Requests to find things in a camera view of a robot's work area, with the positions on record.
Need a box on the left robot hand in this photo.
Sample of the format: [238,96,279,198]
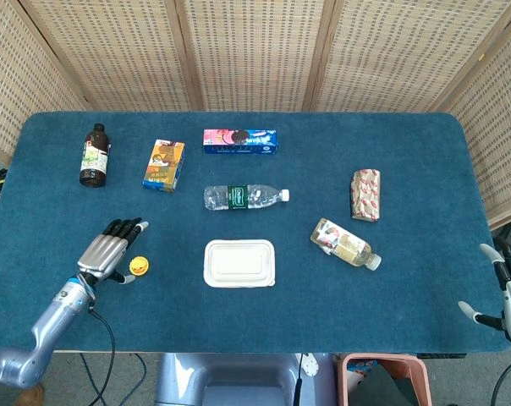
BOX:
[77,217,150,284]

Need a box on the blue table cloth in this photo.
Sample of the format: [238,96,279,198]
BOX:
[0,111,511,354]

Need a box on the orange and blue carton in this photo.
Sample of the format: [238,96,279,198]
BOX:
[142,140,186,194]

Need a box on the yellow drink bottle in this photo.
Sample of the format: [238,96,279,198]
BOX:
[310,217,382,271]

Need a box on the brown glass bottle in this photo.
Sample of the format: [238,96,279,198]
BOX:
[79,123,113,188]

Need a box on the beige lidded food container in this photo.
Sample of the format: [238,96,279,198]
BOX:
[203,239,277,289]

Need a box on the clear water bottle green label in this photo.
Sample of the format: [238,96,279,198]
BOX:
[203,184,291,212]

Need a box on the blue cookie box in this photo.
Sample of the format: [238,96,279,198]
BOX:
[202,129,278,156]

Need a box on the woven folding screen panel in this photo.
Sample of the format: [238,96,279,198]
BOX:
[308,0,511,114]
[428,8,511,232]
[0,0,90,166]
[18,0,204,113]
[174,0,339,113]

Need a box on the pink plastic stool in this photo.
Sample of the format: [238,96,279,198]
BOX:
[337,353,433,406]

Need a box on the yellow eggshell cup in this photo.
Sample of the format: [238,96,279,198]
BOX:
[129,256,151,278]

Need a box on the red patterned snack pack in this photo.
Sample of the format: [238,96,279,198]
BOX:
[349,168,383,222]

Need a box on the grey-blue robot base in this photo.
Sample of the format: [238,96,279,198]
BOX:
[153,353,338,406]

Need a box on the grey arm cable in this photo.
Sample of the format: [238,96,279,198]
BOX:
[491,354,511,406]

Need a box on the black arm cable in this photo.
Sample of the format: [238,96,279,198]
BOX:
[80,310,117,406]

